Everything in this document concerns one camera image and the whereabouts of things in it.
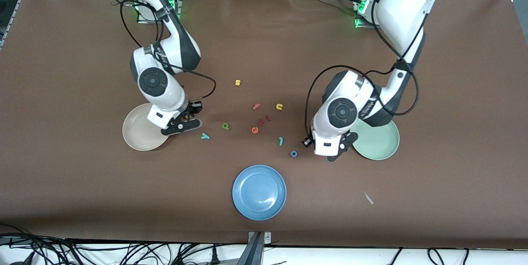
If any beige brown plate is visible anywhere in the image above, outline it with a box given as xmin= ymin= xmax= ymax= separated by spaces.
xmin=122 ymin=103 xmax=170 ymax=151

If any blue plate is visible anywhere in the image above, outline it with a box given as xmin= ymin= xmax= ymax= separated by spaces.
xmin=232 ymin=165 xmax=287 ymax=221

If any pale green plate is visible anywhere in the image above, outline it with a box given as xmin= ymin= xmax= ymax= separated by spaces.
xmin=350 ymin=118 xmax=401 ymax=161

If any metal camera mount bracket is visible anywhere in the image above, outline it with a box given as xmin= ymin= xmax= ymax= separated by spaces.
xmin=237 ymin=231 xmax=273 ymax=265

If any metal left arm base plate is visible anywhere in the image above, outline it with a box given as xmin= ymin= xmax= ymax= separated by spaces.
xmin=353 ymin=0 xmax=375 ymax=29

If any aluminium frame rail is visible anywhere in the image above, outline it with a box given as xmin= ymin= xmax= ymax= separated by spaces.
xmin=0 ymin=0 xmax=41 ymax=49

